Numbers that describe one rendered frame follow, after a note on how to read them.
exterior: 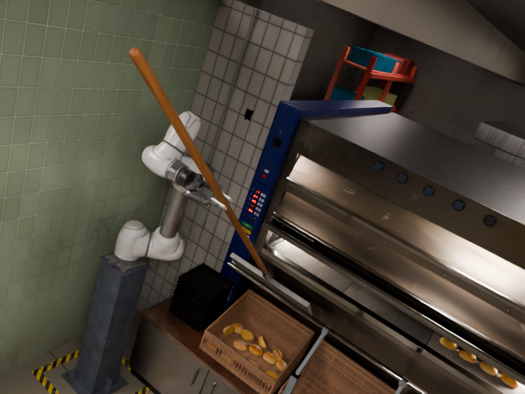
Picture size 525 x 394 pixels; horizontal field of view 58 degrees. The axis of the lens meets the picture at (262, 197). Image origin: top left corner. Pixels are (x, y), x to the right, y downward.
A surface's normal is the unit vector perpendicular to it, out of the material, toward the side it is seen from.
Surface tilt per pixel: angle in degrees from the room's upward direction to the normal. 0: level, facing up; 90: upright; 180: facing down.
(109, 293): 90
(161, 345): 90
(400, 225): 70
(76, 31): 90
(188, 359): 90
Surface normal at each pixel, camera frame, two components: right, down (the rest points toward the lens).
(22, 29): 0.80, 0.46
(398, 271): -0.38, -0.14
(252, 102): -0.52, 0.17
